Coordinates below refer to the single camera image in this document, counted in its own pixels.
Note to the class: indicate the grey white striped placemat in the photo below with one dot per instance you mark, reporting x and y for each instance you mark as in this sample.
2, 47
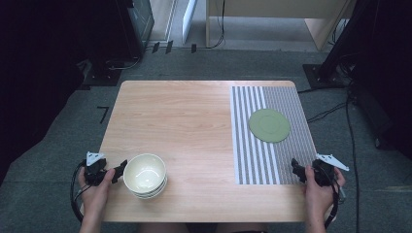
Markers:
291, 155

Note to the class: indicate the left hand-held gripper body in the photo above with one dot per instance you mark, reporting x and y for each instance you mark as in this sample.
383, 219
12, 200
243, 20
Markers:
94, 168

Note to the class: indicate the person's right hand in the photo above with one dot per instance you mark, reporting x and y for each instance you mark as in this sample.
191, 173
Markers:
319, 197

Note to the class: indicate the person's left hand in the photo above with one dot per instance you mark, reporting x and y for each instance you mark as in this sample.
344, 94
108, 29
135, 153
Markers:
96, 196

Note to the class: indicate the black stand base plate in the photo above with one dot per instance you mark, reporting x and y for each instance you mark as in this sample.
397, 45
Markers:
103, 76
320, 76

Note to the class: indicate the light wooden desk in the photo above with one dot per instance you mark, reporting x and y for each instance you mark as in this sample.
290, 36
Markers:
278, 8

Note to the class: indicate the black cabinet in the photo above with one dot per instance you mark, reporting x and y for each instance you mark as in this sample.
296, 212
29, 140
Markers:
137, 26

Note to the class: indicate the cream ceramic bowl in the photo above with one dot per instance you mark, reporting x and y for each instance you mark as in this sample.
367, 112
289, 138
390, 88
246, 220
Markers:
152, 196
154, 192
144, 173

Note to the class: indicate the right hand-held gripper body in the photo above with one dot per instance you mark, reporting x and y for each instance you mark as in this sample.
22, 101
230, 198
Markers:
327, 170

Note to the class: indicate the round green coaster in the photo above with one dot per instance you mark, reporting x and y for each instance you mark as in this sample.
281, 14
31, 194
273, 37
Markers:
269, 125

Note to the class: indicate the white board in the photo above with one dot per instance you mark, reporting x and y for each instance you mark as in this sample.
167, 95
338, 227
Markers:
188, 17

